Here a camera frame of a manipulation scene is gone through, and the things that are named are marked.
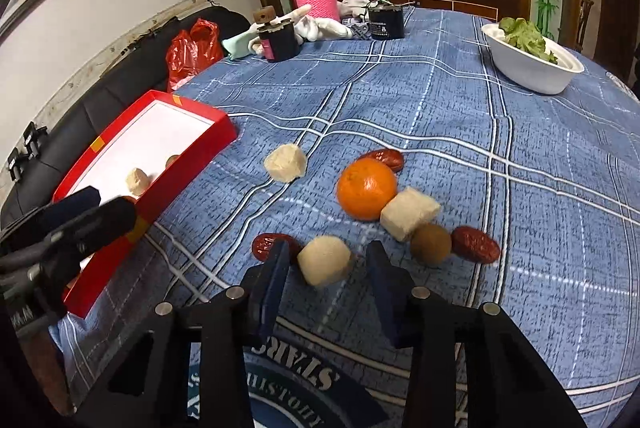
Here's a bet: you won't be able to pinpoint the brown longan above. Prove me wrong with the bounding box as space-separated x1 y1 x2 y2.
409 223 451 266
165 154 180 169

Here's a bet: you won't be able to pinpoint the red jujube date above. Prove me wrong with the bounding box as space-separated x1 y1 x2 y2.
451 226 500 264
252 233 302 262
359 148 405 174

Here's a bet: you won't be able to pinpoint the red white cardboard tray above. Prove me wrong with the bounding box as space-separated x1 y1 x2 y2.
52 90 236 318

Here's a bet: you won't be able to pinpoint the black leather sofa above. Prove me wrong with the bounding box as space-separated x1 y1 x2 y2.
1 6 250 228

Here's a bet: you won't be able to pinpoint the red plastic bag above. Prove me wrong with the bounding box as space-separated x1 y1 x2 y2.
165 18 224 93

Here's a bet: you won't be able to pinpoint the light green cloth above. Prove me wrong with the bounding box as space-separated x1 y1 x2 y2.
221 29 264 61

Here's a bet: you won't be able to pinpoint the blue plaid tablecloth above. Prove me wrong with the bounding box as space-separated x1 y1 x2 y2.
53 9 639 427

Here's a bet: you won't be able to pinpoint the dark jar with cork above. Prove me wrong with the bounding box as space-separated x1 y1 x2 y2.
250 6 300 63

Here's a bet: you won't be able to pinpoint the white bowl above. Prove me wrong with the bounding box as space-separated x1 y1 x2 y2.
480 23 585 96

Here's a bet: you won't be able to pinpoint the green leafy vegetables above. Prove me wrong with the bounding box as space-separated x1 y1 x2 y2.
498 18 558 64

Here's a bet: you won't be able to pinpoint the white cloth pile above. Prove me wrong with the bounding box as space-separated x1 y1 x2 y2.
270 0 371 44

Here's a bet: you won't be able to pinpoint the black box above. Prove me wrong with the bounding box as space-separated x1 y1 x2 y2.
368 1 405 40

